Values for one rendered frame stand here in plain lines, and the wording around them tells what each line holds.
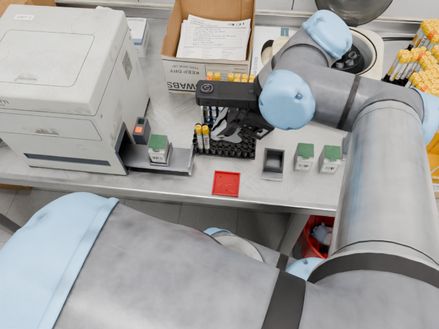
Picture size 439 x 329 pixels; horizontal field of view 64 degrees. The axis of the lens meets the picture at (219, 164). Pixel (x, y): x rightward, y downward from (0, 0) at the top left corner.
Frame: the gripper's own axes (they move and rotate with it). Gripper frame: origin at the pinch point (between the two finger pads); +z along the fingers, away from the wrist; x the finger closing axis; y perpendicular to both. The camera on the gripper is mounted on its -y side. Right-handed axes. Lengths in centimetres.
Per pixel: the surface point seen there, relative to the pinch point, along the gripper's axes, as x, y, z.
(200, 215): 21, 41, 97
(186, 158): 0.2, 0.1, 14.6
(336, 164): 1.8, 31.7, -5.3
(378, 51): 36, 39, -16
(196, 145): 5.7, 2.6, 15.5
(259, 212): 26, 67, 82
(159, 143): 0.0, -8.4, 11.8
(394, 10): 60, 48, -17
